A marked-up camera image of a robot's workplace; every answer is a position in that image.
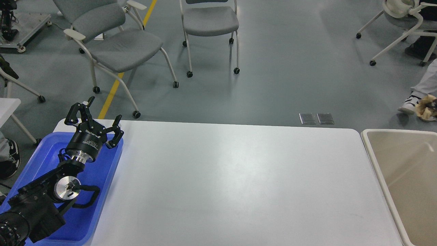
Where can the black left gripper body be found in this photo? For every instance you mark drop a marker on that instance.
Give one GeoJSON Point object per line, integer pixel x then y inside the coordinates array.
{"type": "Point", "coordinates": [87, 141]}

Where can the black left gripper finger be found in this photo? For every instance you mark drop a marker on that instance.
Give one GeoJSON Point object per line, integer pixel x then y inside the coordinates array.
{"type": "Point", "coordinates": [79, 114]}
{"type": "Point", "coordinates": [118, 133]}

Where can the brown paper ball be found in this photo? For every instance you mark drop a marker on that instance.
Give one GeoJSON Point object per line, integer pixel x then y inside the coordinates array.
{"type": "Point", "coordinates": [426, 109]}

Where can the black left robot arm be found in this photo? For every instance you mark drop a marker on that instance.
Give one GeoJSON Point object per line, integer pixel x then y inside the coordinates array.
{"type": "Point", "coordinates": [38, 209]}

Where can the white chair leg left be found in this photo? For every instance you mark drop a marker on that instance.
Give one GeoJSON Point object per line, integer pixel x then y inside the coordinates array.
{"type": "Point", "coordinates": [9, 75]}

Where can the black shoe left edge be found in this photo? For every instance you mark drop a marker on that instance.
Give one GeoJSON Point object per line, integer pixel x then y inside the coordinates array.
{"type": "Point", "coordinates": [10, 159]}

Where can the grey chair with armrests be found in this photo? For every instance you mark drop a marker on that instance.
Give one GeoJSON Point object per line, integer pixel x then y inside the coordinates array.
{"type": "Point", "coordinates": [113, 38]}

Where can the metal cart platform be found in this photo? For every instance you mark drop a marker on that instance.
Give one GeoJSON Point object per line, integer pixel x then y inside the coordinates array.
{"type": "Point", "coordinates": [17, 28]}

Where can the grey chair centre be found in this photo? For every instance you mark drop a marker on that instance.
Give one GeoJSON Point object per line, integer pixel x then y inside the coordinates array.
{"type": "Point", "coordinates": [210, 22]}

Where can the left floor socket plate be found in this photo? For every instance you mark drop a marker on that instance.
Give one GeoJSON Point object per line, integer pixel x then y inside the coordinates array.
{"type": "Point", "coordinates": [307, 118]}

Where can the floor socket plate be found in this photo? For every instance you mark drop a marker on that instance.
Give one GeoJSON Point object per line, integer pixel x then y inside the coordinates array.
{"type": "Point", "coordinates": [325, 118]}
{"type": "Point", "coordinates": [307, 118]}

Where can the right floor socket plate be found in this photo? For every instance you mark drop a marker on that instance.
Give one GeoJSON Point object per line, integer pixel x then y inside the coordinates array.
{"type": "Point", "coordinates": [325, 118]}

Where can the beige plastic bin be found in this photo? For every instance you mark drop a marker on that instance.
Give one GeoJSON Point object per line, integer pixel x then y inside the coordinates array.
{"type": "Point", "coordinates": [405, 163]}

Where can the person in white trousers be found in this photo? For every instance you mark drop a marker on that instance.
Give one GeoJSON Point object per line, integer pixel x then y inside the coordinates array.
{"type": "Point", "coordinates": [426, 86]}

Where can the white frame chair right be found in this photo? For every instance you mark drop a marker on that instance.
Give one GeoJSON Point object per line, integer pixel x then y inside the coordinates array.
{"type": "Point", "coordinates": [406, 15]}

